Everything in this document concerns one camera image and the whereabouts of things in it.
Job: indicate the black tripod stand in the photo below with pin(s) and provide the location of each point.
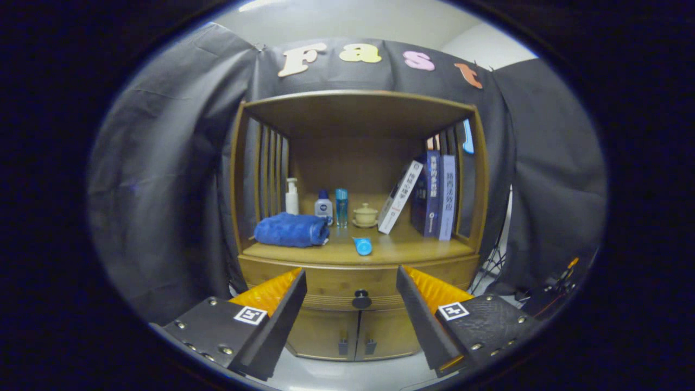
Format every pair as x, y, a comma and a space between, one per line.
491, 266

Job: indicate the wooden drawer with black knob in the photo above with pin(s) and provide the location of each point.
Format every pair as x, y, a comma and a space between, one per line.
336, 282

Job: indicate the wooden cabinet countertop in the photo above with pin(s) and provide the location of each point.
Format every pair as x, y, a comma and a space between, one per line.
412, 250

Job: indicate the wooden cabinet door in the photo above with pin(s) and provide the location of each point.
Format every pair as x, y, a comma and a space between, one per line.
391, 331
320, 331

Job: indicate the white pump bottle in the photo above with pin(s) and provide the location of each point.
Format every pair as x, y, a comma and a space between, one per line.
292, 203

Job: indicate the beige lidded teacup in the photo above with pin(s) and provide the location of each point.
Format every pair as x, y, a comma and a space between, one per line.
365, 215

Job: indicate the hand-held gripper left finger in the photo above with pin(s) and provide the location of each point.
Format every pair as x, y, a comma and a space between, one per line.
278, 326

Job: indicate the white book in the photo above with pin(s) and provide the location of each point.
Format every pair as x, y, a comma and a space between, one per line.
399, 198

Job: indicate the light blue tube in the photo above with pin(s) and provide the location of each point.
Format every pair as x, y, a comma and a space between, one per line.
362, 247

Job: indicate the white bottle with blue cap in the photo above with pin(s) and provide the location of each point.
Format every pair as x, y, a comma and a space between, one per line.
323, 209

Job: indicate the pale lavender book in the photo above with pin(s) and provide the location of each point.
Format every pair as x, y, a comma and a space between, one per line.
448, 198

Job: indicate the clear blue bottle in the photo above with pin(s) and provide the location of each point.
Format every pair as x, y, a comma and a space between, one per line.
341, 209

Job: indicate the dark blue book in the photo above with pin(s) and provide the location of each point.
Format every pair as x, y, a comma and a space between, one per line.
431, 195

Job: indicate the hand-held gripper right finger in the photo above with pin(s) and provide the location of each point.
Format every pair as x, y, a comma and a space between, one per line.
421, 326

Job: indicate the folded blue towel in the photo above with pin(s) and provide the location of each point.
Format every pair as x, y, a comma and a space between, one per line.
290, 231

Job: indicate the black clamp with orange tip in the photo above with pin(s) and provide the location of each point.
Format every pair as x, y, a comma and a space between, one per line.
564, 271

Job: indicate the black backdrop cloth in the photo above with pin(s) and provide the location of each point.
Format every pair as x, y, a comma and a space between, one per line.
174, 163

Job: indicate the wooden cabinet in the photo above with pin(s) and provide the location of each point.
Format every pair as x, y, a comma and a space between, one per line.
353, 163

